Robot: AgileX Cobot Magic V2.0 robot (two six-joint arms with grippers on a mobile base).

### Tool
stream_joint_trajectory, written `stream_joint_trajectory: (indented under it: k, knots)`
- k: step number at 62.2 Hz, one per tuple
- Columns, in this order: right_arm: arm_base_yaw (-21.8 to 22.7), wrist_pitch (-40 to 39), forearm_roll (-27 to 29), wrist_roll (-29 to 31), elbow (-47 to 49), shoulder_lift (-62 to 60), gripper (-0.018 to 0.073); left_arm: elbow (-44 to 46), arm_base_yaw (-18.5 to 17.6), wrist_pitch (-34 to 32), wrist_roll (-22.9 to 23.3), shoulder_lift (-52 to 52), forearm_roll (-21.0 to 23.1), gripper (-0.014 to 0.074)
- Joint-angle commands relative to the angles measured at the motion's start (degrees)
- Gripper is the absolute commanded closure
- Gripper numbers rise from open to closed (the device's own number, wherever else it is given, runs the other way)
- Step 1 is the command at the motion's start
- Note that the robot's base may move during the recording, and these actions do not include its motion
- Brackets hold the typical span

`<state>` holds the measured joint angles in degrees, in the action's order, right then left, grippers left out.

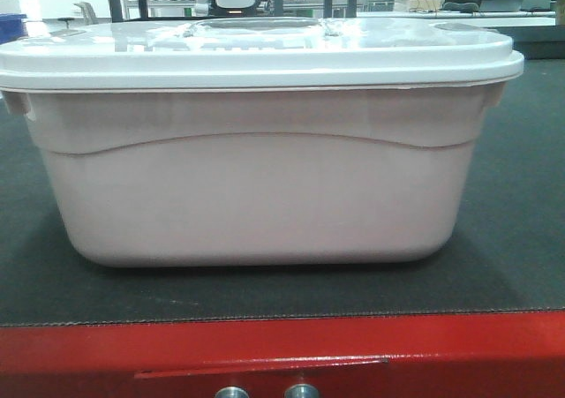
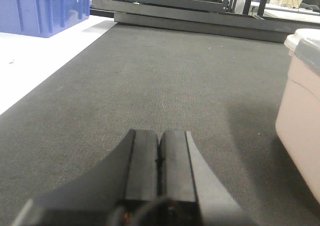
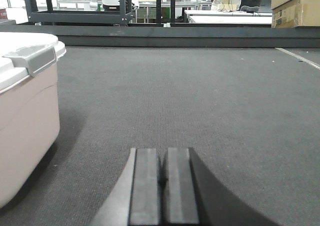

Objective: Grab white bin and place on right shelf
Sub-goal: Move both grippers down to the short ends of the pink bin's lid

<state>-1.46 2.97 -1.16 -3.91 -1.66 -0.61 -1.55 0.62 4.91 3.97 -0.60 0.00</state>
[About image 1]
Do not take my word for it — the red metal cart edge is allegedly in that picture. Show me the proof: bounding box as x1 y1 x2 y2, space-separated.
1 311 564 397

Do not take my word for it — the silver bolt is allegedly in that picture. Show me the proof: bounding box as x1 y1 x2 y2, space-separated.
215 386 249 398
283 383 320 398

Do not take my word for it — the pale pink plastic bin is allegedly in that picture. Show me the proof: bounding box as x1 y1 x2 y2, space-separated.
4 83 503 267

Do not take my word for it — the left silver bolt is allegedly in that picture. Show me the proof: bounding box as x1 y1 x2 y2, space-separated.
215 386 249 398

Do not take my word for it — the dark grey table mat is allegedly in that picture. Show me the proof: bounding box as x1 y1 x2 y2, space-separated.
1 59 564 327

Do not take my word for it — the right silver bolt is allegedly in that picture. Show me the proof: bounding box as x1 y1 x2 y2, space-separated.
283 383 320 398

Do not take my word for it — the blue crate far left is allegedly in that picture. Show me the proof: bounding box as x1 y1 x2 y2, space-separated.
0 13 27 44

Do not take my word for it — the white bin lid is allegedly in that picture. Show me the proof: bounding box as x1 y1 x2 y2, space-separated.
1 17 524 93

